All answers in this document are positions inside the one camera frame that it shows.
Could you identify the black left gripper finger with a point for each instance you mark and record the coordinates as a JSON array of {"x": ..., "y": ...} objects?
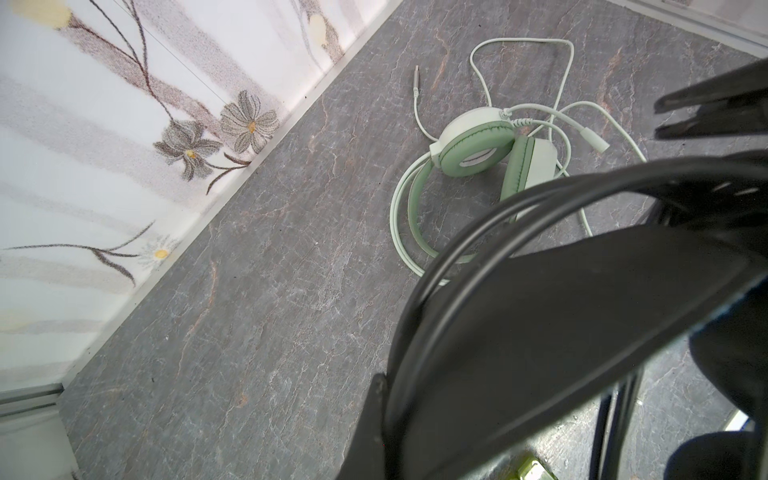
[{"x": 366, "y": 456}]

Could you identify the green plastic block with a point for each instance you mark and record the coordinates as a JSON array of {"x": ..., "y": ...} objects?
[{"x": 531, "y": 468}]

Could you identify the mint green headphones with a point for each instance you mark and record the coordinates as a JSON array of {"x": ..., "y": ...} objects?
[{"x": 471, "y": 144}]

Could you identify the black blue headphones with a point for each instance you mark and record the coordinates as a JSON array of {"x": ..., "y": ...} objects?
[{"x": 561, "y": 293}]

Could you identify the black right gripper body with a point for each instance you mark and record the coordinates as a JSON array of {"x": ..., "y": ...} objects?
[{"x": 730, "y": 104}]

